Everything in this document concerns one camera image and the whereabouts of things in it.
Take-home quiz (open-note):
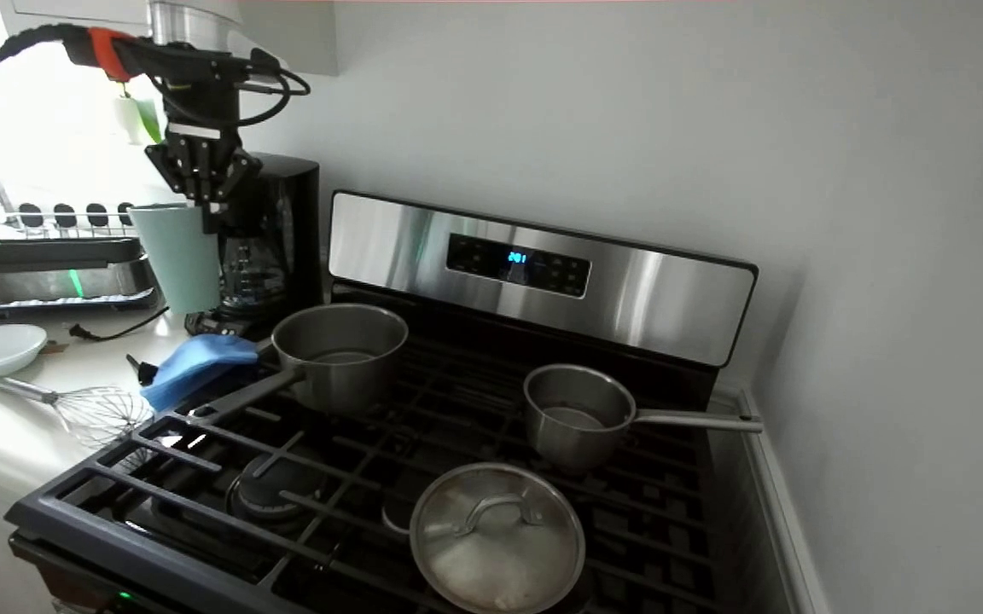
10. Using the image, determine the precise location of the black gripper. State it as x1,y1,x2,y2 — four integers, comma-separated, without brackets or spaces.
146,77,266,236

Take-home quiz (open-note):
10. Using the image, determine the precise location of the large teal cup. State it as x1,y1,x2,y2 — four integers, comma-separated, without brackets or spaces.
131,200,226,320

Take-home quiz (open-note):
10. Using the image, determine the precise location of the blue cloth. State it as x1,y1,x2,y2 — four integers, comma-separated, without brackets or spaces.
139,330,263,415

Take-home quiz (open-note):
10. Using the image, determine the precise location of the black steel gas stove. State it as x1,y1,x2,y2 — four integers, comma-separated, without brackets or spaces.
5,187,761,614

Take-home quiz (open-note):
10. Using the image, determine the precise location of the black coffee maker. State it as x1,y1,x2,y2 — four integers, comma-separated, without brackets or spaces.
213,148,323,342

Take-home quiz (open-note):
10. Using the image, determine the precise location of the green plant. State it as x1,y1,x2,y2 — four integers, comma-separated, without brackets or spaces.
114,80,168,148

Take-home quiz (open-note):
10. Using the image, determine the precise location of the small black knob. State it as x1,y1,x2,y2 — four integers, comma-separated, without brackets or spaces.
123,351,164,387

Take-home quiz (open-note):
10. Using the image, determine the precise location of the steel countertop appliance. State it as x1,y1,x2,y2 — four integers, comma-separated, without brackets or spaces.
0,197,164,318

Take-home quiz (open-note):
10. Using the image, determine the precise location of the large steel saucepan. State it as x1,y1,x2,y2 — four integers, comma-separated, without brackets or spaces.
183,301,412,425

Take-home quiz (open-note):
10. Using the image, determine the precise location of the small steel saucepan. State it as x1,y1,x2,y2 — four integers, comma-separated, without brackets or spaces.
521,360,769,474

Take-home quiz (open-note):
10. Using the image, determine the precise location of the black appliance power cord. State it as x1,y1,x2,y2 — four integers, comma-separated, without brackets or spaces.
69,302,178,345

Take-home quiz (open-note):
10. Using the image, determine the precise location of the orange cable strap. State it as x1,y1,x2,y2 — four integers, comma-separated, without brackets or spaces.
84,27,142,80

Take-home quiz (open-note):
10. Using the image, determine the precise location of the wire whisk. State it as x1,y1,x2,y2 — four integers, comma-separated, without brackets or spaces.
0,375,159,441

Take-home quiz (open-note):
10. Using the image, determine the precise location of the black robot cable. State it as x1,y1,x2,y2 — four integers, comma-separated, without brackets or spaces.
0,19,96,122

